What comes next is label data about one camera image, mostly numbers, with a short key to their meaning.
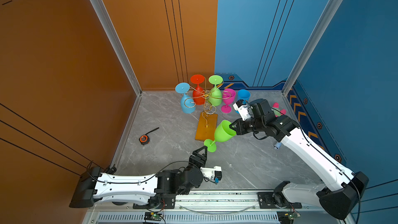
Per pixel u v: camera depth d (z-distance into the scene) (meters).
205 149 0.68
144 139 0.91
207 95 0.76
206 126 0.99
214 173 0.60
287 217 0.70
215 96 0.83
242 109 0.66
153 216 0.71
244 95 1.01
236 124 0.64
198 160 0.61
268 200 0.72
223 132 0.66
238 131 0.65
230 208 0.72
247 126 0.61
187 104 0.83
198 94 0.86
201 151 0.67
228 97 0.97
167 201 0.73
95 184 0.44
